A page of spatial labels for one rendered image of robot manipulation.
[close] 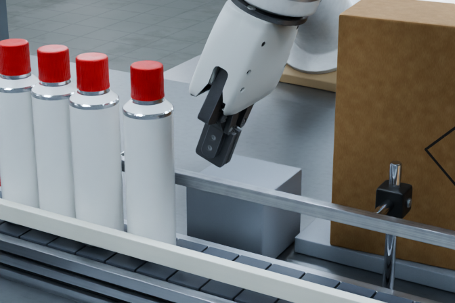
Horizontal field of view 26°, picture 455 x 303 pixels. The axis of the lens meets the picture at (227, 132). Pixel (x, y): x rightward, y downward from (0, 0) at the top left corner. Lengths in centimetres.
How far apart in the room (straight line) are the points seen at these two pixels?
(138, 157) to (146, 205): 5
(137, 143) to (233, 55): 17
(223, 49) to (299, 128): 69
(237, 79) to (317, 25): 82
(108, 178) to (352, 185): 27
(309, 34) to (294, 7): 85
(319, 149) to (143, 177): 51
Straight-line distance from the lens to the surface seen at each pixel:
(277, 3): 84
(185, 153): 144
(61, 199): 108
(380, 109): 105
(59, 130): 105
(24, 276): 111
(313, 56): 174
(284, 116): 159
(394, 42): 103
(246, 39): 85
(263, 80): 90
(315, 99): 168
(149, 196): 100
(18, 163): 110
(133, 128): 98
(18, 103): 107
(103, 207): 105
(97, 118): 101
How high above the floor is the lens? 136
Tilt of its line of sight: 21 degrees down
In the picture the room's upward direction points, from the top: straight up
